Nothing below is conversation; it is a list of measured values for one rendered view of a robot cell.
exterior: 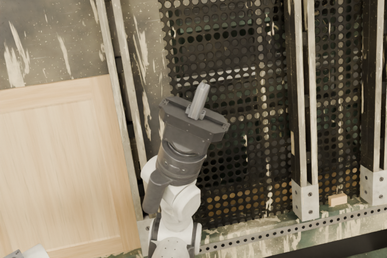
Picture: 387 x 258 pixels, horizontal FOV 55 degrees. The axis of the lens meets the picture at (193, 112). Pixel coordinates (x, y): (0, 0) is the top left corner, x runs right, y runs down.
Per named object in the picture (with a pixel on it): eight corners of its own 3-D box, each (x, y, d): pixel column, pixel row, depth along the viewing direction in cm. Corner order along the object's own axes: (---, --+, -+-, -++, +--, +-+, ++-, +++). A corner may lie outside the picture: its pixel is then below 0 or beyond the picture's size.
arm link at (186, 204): (202, 186, 74) (202, 209, 85) (171, 158, 77) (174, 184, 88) (178, 209, 71) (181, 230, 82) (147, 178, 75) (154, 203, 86)
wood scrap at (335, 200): (328, 203, 131) (331, 206, 129) (327, 196, 130) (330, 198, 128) (344, 200, 132) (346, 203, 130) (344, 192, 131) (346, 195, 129)
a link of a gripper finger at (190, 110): (201, 91, 60) (192, 119, 64) (207, 81, 62) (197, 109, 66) (192, 87, 60) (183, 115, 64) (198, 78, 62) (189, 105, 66)
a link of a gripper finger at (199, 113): (207, 81, 62) (197, 109, 66) (201, 91, 60) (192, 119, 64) (215, 84, 62) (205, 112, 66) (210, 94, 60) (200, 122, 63)
